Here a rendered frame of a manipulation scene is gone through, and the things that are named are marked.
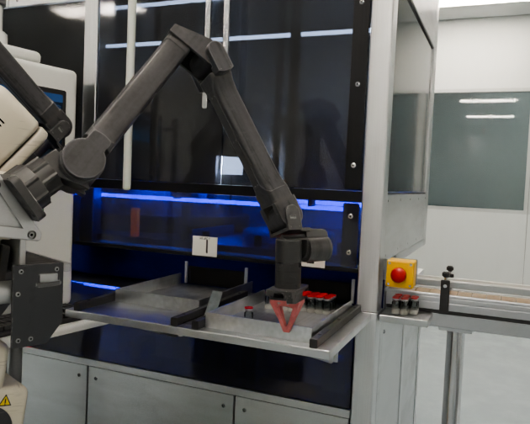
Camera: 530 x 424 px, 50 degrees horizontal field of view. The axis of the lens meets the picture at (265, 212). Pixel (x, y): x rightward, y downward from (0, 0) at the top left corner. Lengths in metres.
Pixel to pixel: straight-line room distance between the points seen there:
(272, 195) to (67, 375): 1.19
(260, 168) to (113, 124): 0.32
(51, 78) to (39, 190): 0.88
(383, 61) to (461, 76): 4.67
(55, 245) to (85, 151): 0.86
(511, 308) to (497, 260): 4.51
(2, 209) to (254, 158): 0.51
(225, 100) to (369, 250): 0.60
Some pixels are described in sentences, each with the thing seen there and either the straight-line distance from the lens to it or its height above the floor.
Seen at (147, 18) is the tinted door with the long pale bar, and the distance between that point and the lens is 1.95.
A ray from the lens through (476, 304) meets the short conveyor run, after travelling 1.67.
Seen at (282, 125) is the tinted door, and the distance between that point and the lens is 1.67.
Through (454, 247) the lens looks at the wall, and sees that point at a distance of 6.18.
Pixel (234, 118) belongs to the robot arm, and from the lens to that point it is 1.24.
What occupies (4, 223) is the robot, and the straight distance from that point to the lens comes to 1.05.
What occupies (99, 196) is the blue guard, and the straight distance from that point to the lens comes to 1.97.
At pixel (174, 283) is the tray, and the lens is 1.87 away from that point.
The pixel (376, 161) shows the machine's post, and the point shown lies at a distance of 1.57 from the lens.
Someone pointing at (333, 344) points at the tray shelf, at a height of 0.88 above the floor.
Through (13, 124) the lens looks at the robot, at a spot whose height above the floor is 1.31.
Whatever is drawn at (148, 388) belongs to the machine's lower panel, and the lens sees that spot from 1.96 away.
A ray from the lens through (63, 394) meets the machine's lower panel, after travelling 2.19.
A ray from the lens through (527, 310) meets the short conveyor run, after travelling 1.68.
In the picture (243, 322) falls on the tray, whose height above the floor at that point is 0.90.
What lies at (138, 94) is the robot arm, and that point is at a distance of 1.18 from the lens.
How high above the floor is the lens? 1.22
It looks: 3 degrees down
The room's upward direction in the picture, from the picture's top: 3 degrees clockwise
